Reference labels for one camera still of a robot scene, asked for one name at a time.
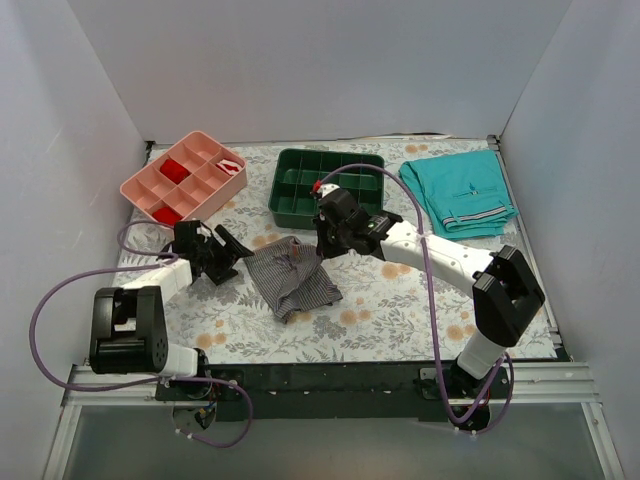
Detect grey striped underwear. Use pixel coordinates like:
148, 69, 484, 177
244, 236, 343, 324

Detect teal shorts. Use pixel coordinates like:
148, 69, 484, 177
399, 150, 518, 240

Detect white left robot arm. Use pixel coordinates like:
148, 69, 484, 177
89, 220, 254, 400

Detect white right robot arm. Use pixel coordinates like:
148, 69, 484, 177
313, 184, 545, 398

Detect green divided storage box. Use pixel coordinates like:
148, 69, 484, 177
269, 148, 385, 230

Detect red rolled cloth lower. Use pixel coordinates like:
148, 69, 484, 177
152, 207, 182, 226

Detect red white rolled cloth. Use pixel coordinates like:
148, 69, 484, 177
215, 158, 243, 176

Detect pink divided storage box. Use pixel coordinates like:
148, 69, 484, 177
120, 131, 248, 226

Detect red rolled cloth upper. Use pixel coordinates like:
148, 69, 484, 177
159, 158, 190, 184

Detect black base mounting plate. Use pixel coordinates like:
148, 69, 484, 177
155, 361, 509, 426

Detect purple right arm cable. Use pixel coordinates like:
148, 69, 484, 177
315, 162, 514, 437

